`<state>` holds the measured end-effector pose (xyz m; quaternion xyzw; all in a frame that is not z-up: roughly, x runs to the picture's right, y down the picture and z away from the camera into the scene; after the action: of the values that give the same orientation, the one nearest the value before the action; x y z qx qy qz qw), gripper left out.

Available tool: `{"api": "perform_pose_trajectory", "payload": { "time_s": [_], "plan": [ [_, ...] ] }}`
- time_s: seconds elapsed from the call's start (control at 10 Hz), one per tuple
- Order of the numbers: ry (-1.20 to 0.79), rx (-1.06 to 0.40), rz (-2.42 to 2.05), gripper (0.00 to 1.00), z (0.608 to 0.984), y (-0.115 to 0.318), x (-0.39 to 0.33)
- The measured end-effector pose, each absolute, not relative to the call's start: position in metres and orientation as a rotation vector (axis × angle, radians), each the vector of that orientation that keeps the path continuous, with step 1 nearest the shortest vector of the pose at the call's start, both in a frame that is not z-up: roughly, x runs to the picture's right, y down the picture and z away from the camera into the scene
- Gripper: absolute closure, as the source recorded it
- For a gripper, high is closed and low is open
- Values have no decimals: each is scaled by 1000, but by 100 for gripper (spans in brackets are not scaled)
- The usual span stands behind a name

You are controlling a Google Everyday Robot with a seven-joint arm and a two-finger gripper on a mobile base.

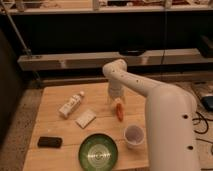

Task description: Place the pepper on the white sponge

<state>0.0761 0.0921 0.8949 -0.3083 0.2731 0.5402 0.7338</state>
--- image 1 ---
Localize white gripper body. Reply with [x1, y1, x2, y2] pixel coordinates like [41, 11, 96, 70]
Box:
[108, 85, 125, 103]

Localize orange red pepper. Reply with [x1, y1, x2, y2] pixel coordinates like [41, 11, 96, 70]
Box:
[116, 103, 124, 121]

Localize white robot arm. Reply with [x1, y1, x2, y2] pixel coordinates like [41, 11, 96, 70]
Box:
[102, 59, 201, 171]

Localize black object on shelf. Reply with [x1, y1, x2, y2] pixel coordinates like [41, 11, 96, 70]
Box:
[119, 48, 146, 56]

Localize white paper cup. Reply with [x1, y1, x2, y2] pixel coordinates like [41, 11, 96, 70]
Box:
[123, 125, 145, 149]

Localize white plastic bottle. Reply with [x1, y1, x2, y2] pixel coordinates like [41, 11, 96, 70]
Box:
[59, 91, 85, 119]

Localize green glass bowl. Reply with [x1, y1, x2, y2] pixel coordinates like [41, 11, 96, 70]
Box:
[78, 133, 118, 171]

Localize white wooden shelf unit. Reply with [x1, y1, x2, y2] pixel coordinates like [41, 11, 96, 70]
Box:
[0, 5, 213, 80]

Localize black rectangular block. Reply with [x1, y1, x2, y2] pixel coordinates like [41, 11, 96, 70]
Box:
[37, 137, 63, 148]

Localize blue device on floor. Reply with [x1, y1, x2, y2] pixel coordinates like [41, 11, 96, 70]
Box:
[201, 95, 213, 111]

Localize metal pole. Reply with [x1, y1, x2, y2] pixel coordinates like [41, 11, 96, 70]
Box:
[0, 0, 42, 87]

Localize black floor cables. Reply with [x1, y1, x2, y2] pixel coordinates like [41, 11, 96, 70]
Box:
[191, 111, 213, 156]

